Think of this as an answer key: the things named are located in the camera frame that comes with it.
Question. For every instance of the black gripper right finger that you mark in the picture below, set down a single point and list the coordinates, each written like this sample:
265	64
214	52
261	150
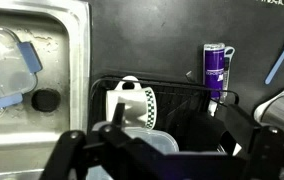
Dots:
265	150

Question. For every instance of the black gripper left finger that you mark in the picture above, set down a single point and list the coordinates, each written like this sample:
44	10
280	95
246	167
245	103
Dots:
72	150

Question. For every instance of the white mug green checker band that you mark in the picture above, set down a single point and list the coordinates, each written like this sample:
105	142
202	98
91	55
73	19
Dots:
132	103

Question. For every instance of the stainless steel sink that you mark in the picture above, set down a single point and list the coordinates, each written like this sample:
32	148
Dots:
75	66

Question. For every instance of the blue plastic fork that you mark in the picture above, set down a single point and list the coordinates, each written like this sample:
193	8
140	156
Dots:
278	65

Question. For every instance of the clear plastic food container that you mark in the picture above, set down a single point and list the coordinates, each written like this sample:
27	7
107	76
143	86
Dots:
158	140

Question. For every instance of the purple pump bottle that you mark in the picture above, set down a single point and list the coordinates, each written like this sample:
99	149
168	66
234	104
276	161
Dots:
213	66

